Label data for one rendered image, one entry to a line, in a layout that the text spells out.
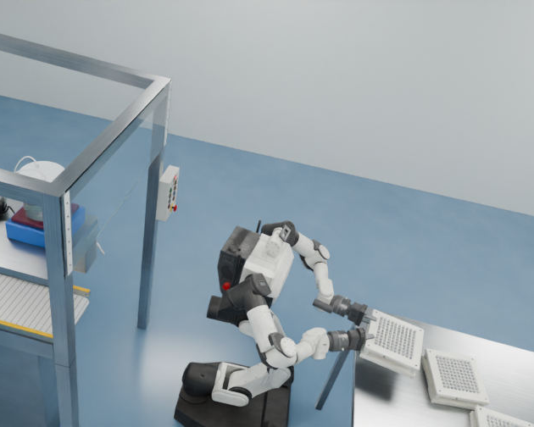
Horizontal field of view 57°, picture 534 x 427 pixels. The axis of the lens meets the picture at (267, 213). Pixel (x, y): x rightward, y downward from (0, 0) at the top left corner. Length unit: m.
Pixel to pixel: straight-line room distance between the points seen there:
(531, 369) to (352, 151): 3.23
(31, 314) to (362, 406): 1.46
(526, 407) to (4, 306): 2.38
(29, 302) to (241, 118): 3.47
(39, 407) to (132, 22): 3.64
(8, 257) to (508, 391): 2.24
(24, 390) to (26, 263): 0.93
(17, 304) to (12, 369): 0.35
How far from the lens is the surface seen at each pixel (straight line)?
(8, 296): 2.42
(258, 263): 2.10
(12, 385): 2.71
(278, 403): 3.03
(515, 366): 2.86
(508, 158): 5.83
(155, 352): 3.35
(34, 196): 1.63
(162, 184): 2.63
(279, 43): 4.99
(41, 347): 2.28
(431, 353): 2.53
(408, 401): 2.40
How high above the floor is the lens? 2.69
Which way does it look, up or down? 36 degrees down
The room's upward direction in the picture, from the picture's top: 14 degrees clockwise
